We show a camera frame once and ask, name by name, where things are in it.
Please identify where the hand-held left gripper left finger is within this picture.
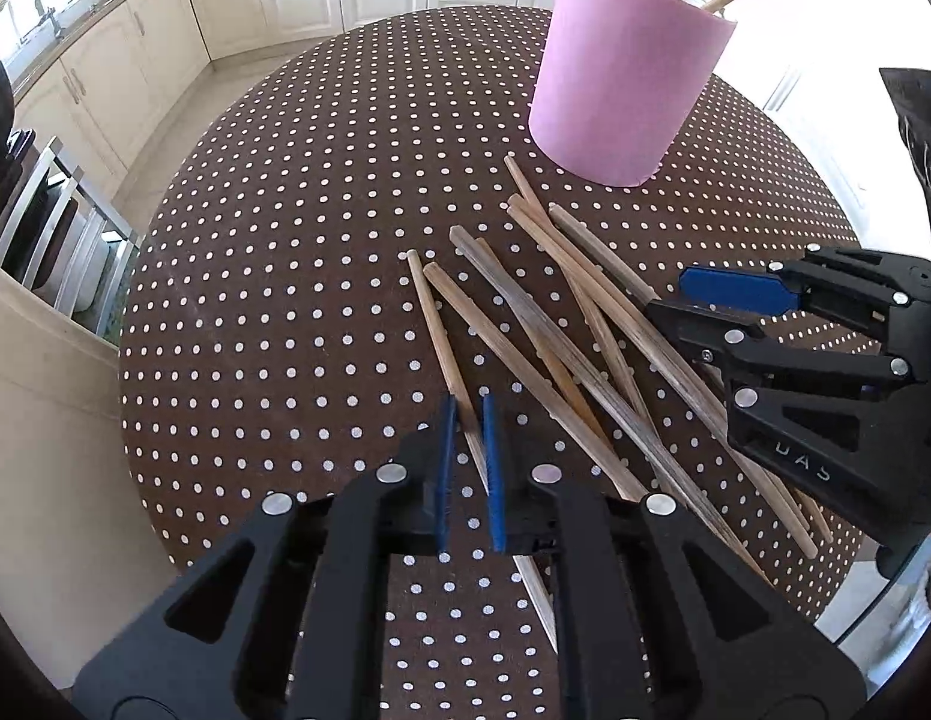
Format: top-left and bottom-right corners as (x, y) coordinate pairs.
(71, 394), (460, 720)

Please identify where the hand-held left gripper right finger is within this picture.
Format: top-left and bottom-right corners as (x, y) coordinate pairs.
(480, 392), (867, 720)

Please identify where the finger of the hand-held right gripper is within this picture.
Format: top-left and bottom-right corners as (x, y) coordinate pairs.
(643, 298), (920, 460)
(679, 246), (911, 332)

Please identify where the bundle of wooden chopsticks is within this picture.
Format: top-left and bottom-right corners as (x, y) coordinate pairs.
(424, 154), (834, 586)

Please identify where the pink cup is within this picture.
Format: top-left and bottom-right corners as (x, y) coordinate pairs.
(527, 0), (738, 187)

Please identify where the round polka-dot table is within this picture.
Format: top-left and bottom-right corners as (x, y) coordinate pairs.
(118, 4), (897, 720)

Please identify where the metal dish rack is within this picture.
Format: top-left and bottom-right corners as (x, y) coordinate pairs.
(0, 127), (145, 340)

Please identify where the cream kitchen cabinet run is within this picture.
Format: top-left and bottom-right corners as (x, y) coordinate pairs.
(7, 0), (436, 188)

